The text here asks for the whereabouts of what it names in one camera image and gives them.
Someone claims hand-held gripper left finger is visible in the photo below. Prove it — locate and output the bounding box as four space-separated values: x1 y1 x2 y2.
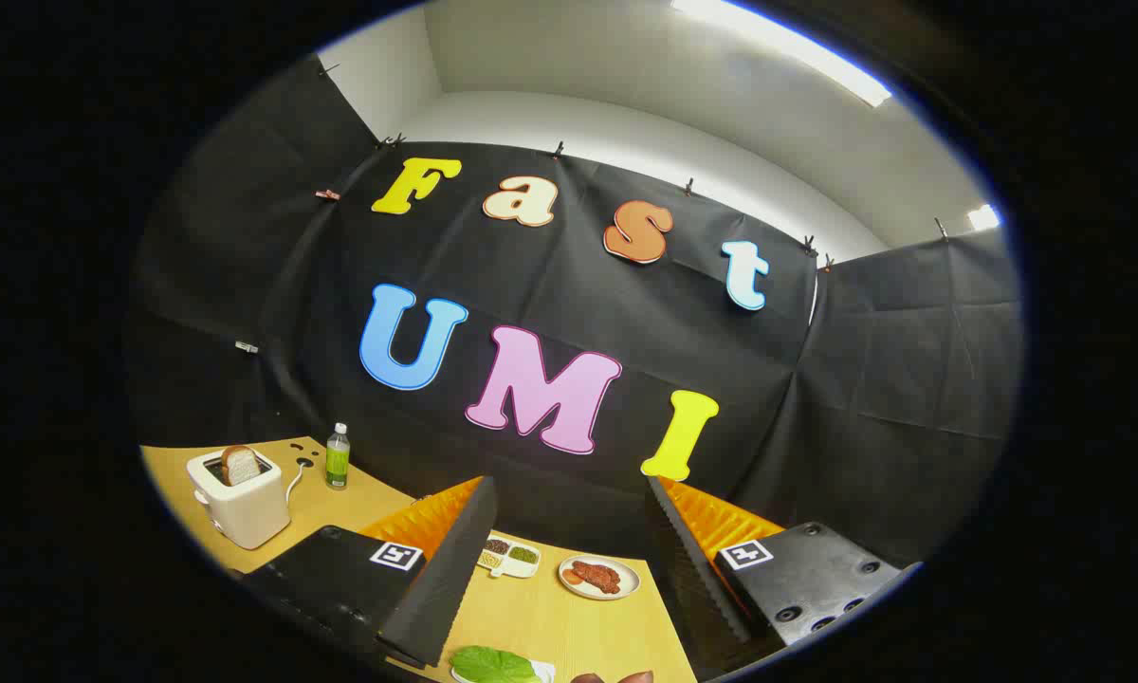
237 474 500 670

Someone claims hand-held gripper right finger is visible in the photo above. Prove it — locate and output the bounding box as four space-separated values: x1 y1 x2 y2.
643 474 924 682

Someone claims green lettuce leaf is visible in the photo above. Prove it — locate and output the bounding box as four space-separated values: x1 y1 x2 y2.
450 645 541 683

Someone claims plain toast bread slice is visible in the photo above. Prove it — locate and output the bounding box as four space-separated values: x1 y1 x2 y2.
221 445 262 487

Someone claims white divided bean dish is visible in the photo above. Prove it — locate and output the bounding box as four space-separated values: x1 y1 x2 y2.
477 535 541 580

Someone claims round white meat plate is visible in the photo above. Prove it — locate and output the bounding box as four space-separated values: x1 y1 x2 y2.
558 554 641 601

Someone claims brown cooked meat piece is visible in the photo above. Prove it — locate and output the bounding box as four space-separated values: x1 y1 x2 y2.
569 560 622 595

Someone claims white squarish plate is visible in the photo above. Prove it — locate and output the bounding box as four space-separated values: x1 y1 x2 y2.
450 661 557 683

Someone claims green label plastic bottle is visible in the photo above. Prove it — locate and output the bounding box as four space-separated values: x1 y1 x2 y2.
325 422 352 491

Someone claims white toaster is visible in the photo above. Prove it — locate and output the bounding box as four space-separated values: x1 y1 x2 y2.
187 448 292 550

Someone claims black backdrop cloth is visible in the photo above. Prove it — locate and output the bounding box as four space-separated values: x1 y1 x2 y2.
128 52 1023 570

